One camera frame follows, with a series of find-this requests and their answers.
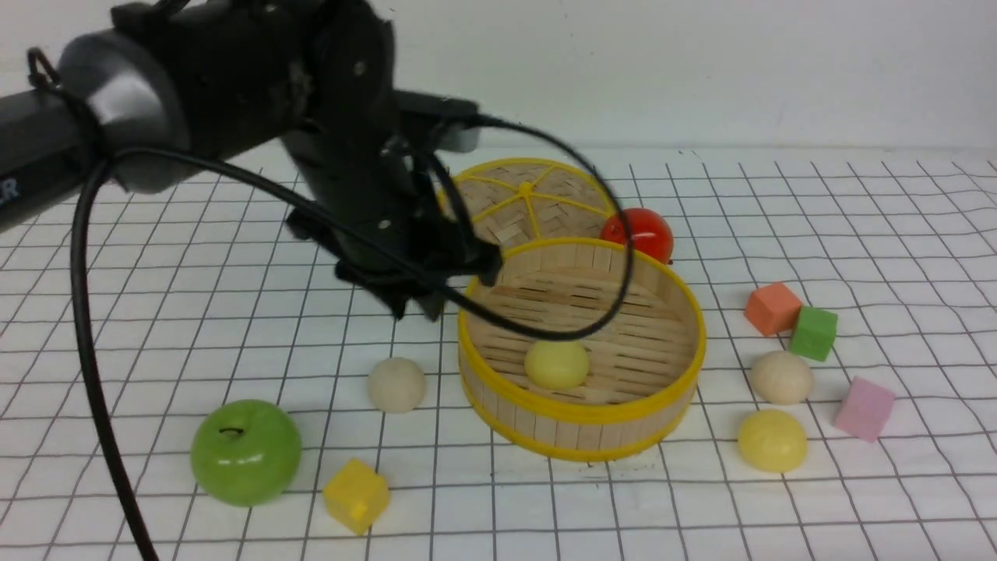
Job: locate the white grid tablecloth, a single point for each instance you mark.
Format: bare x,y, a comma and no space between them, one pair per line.
200,298

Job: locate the white bun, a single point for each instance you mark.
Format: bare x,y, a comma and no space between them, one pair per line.
781,378
396,385

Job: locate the red tomato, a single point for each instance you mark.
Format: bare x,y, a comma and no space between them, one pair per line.
648,231

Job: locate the green apple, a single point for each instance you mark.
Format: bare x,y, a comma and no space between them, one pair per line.
246,453

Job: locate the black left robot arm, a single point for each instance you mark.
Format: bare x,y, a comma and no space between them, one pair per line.
224,77

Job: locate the yellow bun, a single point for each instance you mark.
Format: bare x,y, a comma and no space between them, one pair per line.
557,365
772,441

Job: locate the bamboo steamer tray yellow rim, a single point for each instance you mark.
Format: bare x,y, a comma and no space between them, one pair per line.
643,366

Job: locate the orange cube block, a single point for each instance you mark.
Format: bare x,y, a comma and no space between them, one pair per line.
772,309

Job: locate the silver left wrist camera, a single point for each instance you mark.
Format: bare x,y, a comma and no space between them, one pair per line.
436,122

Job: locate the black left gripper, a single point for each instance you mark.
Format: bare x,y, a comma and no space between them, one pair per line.
387,197

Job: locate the woven bamboo steamer lid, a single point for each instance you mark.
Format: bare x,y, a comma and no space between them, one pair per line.
516,200

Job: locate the green cube block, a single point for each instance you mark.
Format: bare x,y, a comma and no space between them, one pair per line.
814,333

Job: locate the yellow cube block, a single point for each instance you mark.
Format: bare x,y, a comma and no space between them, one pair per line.
356,496

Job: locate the pink cube block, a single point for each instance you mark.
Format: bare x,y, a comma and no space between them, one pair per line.
865,410

